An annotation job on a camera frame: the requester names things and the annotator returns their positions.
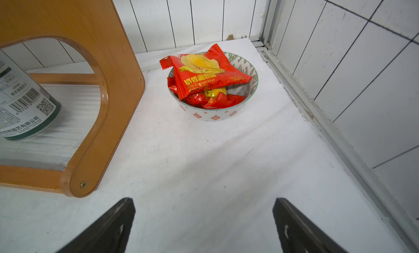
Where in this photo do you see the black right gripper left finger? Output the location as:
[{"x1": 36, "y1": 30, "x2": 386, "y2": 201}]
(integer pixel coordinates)
[{"x1": 59, "y1": 197, "x2": 135, "y2": 253}]

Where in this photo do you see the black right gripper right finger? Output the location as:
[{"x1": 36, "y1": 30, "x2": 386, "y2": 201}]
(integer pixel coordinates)
[{"x1": 273, "y1": 198, "x2": 346, "y2": 253}]

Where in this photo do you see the red snack packet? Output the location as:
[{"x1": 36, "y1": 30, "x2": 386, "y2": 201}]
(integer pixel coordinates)
[{"x1": 160, "y1": 44, "x2": 252, "y2": 100}]

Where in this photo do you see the wooden three-tier shelf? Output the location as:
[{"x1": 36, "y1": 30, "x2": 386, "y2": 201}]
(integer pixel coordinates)
[{"x1": 0, "y1": 0, "x2": 146, "y2": 198}]

